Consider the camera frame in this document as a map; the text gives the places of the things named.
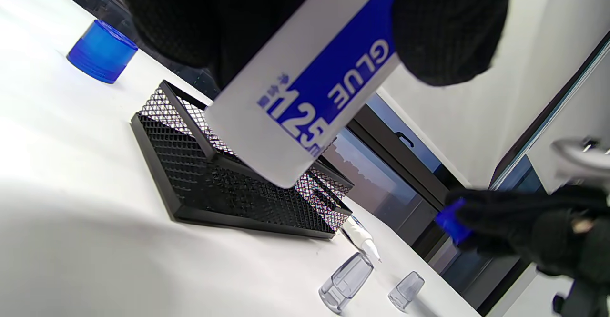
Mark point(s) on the person's left hand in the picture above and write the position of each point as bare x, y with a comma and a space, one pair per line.
181, 16

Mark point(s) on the person's right hand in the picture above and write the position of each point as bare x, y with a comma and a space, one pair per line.
524, 226

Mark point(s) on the blue bottle cap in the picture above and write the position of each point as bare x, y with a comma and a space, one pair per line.
450, 221
100, 52

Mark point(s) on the small clear cap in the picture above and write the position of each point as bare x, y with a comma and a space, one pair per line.
405, 292

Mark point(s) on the large white glue bottle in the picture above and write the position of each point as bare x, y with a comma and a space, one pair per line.
267, 131

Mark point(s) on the black white tracking controller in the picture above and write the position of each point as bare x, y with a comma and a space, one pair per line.
579, 157

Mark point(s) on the white roller blind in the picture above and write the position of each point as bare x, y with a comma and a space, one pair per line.
476, 126

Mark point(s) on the small white glue bottle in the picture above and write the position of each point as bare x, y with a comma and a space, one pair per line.
357, 233

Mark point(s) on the black mesh desk organizer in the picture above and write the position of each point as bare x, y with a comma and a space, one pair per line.
190, 183

